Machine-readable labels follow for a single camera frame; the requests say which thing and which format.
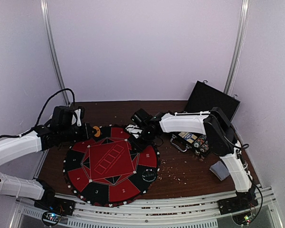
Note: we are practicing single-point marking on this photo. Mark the clear dealer button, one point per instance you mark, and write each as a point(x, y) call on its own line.
point(149, 175)

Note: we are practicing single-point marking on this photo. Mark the left aluminium frame post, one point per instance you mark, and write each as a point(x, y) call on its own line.
point(51, 44)

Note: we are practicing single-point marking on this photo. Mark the right aluminium frame post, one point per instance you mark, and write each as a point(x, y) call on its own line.
point(240, 39)

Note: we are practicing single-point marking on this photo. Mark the boxed card decks in case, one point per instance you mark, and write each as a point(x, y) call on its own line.
point(187, 136)

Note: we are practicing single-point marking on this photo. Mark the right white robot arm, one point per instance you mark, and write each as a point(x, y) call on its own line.
point(214, 124)

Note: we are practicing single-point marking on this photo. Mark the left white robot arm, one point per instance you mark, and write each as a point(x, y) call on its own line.
point(38, 138)

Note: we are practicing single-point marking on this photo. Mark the chip row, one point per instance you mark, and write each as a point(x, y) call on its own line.
point(199, 141)
point(204, 147)

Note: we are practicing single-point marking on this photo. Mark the front aluminium rail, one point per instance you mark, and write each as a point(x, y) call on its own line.
point(188, 212)

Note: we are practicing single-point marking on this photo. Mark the round red black poker mat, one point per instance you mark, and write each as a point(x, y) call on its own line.
point(105, 171)

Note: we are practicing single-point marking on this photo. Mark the front right chip row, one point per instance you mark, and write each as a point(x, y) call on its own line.
point(204, 147)

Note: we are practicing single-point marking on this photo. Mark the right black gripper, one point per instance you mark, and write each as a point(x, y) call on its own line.
point(136, 140)

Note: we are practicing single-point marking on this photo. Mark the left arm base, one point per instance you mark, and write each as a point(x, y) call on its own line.
point(51, 203)

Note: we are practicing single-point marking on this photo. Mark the aluminium frame post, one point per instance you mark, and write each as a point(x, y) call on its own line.
point(240, 39)
point(51, 44)

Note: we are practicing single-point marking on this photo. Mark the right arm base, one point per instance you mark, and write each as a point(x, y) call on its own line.
point(235, 204)

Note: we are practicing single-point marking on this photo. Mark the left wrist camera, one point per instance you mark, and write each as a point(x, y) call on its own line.
point(78, 115)

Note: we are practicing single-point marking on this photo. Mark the black poker chip case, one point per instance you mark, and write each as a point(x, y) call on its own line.
point(204, 98)

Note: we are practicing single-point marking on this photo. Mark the orange big blind button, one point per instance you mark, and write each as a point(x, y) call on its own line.
point(96, 131)

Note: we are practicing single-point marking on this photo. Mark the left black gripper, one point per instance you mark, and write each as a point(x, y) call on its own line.
point(86, 136)

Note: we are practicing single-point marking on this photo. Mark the back right chip row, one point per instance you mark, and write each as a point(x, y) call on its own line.
point(199, 141)

